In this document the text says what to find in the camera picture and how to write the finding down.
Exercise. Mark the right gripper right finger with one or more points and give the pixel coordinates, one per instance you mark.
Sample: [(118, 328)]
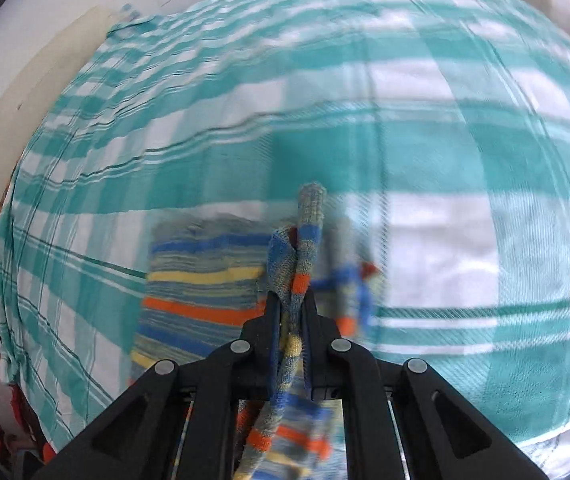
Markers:
[(402, 421)]

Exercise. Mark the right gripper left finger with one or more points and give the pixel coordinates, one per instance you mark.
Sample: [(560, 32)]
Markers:
[(177, 420)]

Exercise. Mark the striped knit sweater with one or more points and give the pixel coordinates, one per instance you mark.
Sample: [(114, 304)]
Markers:
[(207, 277)]

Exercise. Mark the person's orange trousers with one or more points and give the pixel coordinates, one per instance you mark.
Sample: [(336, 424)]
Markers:
[(20, 429)]

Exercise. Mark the teal checked bed sheet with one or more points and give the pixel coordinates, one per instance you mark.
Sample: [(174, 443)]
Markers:
[(439, 128)]

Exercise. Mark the cream padded headboard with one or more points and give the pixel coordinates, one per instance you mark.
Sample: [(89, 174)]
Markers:
[(34, 90)]

